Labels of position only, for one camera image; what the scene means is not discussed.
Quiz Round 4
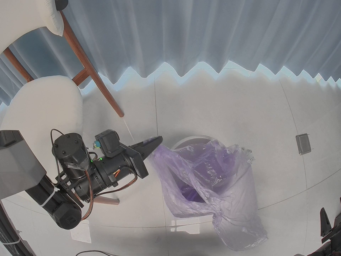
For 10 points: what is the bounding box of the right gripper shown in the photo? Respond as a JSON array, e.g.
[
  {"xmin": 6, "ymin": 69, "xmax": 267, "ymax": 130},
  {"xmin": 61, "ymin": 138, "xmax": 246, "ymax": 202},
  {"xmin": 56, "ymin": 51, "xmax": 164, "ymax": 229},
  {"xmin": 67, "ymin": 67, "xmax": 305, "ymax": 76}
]
[{"xmin": 306, "ymin": 196, "xmax": 341, "ymax": 256}]

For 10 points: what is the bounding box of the purple plastic bag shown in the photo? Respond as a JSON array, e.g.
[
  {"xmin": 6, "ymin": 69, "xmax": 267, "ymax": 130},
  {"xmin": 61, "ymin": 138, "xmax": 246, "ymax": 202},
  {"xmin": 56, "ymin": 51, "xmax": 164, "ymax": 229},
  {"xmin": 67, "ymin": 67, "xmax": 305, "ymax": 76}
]
[{"xmin": 150, "ymin": 140, "xmax": 268, "ymax": 252}]

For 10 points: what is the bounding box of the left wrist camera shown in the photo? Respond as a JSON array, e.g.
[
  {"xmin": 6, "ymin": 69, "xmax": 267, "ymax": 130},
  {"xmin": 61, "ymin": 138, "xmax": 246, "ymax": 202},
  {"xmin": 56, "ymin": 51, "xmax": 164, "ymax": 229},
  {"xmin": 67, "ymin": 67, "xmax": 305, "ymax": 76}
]
[{"xmin": 94, "ymin": 129, "xmax": 126, "ymax": 159}]

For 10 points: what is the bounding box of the black cable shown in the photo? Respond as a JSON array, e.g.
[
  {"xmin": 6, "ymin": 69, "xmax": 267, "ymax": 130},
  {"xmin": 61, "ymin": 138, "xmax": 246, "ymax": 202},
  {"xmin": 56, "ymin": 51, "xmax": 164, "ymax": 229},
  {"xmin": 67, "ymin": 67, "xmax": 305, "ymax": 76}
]
[
  {"xmin": 50, "ymin": 128, "xmax": 66, "ymax": 167},
  {"xmin": 76, "ymin": 250, "xmax": 115, "ymax": 256}
]

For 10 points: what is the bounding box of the pale blue curtain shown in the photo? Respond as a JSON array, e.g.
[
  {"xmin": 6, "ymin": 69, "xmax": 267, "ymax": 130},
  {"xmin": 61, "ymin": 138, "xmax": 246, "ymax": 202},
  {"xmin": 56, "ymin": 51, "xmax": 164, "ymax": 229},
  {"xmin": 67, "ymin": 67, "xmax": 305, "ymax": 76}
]
[{"xmin": 0, "ymin": 0, "xmax": 341, "ymax": 107}]

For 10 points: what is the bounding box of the white trash bin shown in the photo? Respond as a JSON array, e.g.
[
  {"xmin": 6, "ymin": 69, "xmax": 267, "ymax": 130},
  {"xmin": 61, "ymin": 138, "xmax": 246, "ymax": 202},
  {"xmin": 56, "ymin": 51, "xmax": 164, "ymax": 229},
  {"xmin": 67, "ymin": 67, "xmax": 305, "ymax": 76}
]
[{"xmin": 170, "ymin": 134, "xmax": 259, "ymax": 218}]

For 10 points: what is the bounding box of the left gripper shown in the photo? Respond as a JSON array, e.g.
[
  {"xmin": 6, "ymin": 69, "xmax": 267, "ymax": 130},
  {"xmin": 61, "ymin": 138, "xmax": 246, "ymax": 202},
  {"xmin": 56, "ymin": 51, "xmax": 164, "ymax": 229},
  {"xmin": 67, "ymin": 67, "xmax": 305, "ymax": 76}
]
[{"xmin": 93, "ymin": 135, "xmax": 163, "ymax": 189}]

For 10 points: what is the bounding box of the white cushioned wooden chair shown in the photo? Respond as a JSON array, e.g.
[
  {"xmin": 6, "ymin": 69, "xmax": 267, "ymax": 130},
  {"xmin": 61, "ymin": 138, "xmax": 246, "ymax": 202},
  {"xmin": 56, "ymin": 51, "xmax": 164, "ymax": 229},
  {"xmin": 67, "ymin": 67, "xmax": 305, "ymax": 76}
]
[{"xmin": 0, "ymin": 0, "xmax": 125, "ymax": 206}]

